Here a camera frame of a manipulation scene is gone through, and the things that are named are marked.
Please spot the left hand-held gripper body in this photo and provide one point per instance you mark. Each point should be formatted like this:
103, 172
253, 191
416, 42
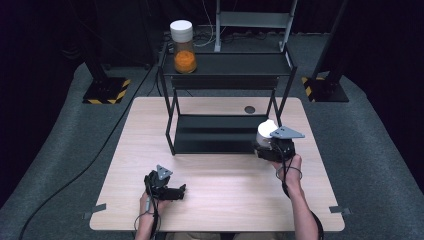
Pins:
156, 185

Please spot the grey metal stand frame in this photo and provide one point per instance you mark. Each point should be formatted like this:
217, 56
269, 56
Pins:
255, 20

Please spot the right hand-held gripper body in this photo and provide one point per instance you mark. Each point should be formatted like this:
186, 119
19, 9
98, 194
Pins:
283, 149

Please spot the grey tape strip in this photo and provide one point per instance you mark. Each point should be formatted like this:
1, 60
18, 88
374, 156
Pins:
340, 210
95, 210

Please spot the black stand with striped base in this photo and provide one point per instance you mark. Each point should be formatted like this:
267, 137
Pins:
328, 90
106, 90

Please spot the black two-tier metal shelf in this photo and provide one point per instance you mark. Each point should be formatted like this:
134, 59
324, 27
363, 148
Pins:
233, 65

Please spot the person's left hand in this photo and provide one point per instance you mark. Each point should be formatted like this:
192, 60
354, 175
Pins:
144, 204

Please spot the jar with beige contents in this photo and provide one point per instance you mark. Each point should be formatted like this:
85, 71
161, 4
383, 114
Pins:
266, 128

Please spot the jar with orange contents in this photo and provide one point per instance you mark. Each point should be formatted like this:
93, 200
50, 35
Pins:
185, 61

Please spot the person's right hand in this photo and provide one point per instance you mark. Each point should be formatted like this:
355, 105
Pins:
293, 176

